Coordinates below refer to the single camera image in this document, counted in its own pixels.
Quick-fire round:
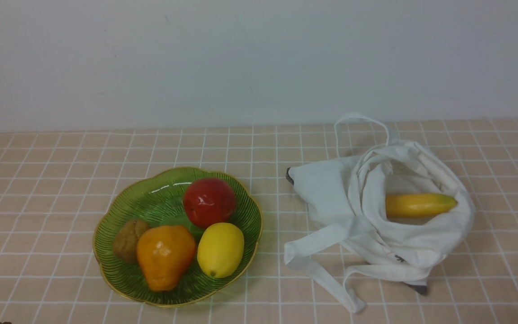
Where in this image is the yellow banana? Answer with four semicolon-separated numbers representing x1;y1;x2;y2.
385;193;458;219

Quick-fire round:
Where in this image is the orange pear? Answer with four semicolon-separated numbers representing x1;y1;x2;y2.
136;225;196;293

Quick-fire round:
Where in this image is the green glass fruit plate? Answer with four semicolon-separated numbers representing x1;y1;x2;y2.
93;166;263;308

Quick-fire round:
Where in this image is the yellow lemon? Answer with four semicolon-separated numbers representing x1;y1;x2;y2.
197;223;245;279

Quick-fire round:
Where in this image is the red apple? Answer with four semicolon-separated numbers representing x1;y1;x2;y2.
183;178;237;230

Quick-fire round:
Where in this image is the brown kiwi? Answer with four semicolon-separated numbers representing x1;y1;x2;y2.
112;219;151;263

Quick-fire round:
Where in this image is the white cloth tote bag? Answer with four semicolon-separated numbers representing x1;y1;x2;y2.
284;126;475;313

